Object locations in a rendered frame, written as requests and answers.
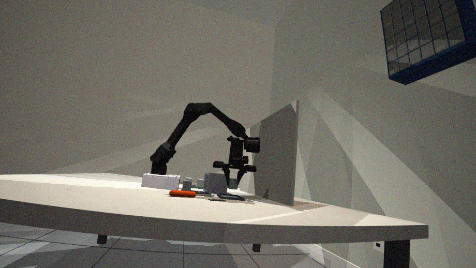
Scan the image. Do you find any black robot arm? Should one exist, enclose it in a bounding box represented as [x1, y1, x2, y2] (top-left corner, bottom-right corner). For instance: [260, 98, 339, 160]
[150, 102, 260, 175]

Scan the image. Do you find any grey flat panel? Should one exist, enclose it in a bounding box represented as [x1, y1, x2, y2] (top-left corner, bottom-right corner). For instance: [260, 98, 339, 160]
[240, 100, 299, 206]

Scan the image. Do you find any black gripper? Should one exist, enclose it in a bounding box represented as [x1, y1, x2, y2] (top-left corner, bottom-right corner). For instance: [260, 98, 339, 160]
[213, 150, 257, 186]

